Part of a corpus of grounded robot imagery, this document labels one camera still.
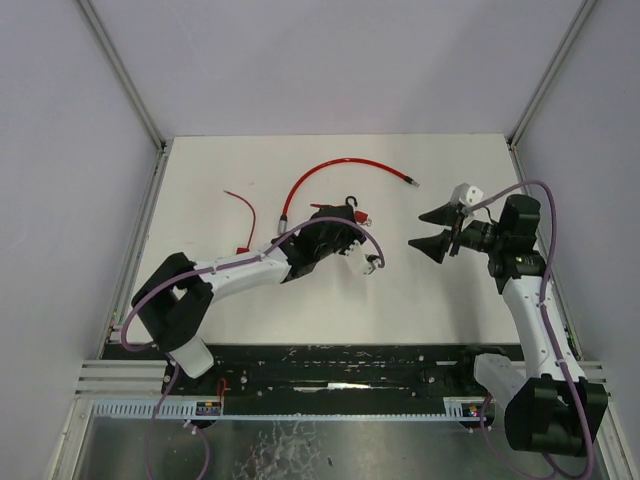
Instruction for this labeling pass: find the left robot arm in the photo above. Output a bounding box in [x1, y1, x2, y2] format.
[125, 197, 366, 379]

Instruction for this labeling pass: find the thick red cable lock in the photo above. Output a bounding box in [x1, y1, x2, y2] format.
[277, 157, 420, 234]

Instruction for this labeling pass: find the left aluminium frame post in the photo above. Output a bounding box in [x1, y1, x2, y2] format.
[74, 0, 167, 151]

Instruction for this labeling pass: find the grey slotted cable duct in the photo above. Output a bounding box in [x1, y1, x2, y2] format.
[93, 398, 479, 422]

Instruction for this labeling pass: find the aluminium frame post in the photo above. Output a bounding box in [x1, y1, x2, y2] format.
[506, 0, 601, 150]
[74, 0, 167, 151]

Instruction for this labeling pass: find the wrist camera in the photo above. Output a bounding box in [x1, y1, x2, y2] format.
[344, 242, 381, 275]
[450, 183, 484, 212]

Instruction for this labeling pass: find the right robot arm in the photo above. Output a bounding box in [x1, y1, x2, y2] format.
[409, 189, 608, 457]

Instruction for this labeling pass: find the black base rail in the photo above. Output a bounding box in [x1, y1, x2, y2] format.
[99, 342, 581, 416]

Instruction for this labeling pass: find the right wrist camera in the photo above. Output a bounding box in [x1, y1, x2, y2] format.
[450, 183, 484, 212]

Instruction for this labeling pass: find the right aluminium frame post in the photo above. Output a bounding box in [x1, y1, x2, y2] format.
[506, 0, 601, 150]

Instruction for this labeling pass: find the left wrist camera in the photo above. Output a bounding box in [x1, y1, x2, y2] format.
[344, 242, 381, 275]

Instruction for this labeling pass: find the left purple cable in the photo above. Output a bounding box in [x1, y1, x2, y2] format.
[120, 219, 386, 480]

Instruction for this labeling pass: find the red cable padlock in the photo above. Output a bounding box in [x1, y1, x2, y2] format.
[222, 188, 257, 257]
[309, 202, 374, 226]

